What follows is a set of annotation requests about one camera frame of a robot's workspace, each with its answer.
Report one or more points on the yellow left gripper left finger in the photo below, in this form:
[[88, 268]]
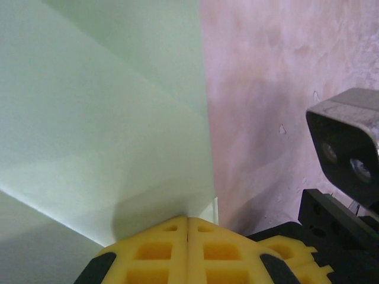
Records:
[[148, 257]]

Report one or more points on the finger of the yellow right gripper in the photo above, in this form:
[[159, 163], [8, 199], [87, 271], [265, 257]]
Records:
[[296, 257]]

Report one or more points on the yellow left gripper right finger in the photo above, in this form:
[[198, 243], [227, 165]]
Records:
[[225, 257]]

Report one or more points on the light green paper sheet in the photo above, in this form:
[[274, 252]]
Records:
[[89, 118]]

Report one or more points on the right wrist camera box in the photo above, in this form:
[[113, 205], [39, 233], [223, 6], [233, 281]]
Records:
[[346, 142]]

